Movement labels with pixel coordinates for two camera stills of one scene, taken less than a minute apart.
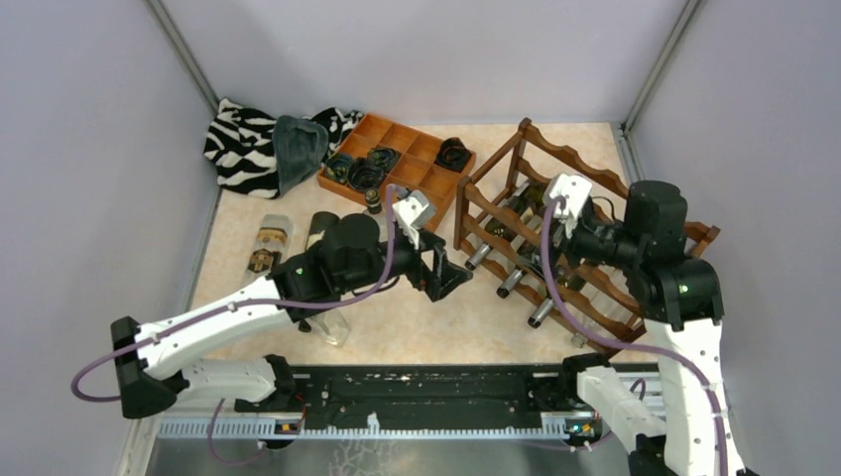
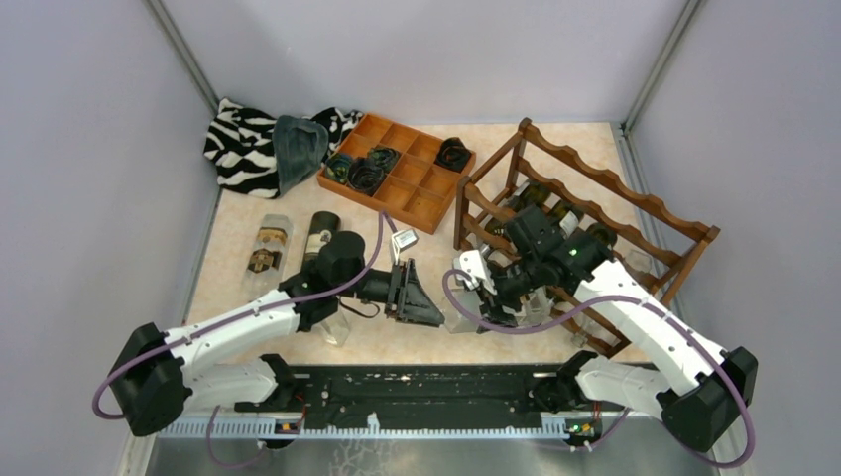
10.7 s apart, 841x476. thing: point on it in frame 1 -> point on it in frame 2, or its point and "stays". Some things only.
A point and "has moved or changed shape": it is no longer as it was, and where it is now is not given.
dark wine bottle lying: x=324 y=232 stays
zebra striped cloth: x=240 y=146 stays
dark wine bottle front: x=532 y=264 has moved or changed shape
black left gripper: x=445 y=275 -> x=408 y=300
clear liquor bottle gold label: x=272 y=240 stays
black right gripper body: x=592 y=240 -> x=510 y=285
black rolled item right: x=452 y=155 stays
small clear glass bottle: x=331 y=325 stays
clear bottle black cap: x=373 y=201 -> x=534 y=309
